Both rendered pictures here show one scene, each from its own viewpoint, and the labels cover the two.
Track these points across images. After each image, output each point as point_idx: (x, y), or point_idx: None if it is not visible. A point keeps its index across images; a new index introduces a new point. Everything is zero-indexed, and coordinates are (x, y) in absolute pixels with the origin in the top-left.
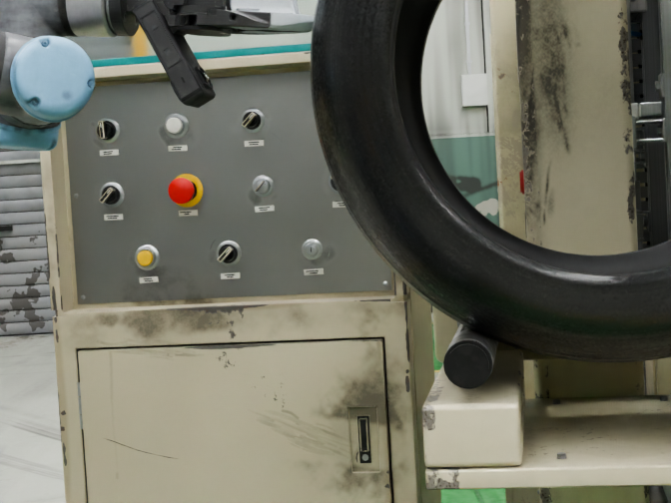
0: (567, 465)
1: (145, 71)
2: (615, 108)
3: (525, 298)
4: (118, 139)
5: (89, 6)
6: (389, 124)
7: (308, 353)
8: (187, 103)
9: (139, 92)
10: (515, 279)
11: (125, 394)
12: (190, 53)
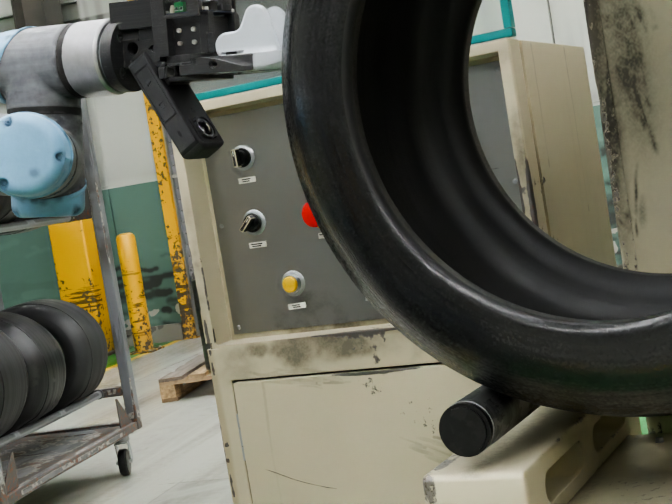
0: None
1: (266, 95)
2: None
3: (516, 354)
4: (254, 165)
5: (84, 68)
6: (351, 169)
7: (453, 376)
8: (187, 157)
9: (268, 115)
10: (502, 334)
11: (280, 425)
12: (192, 102)
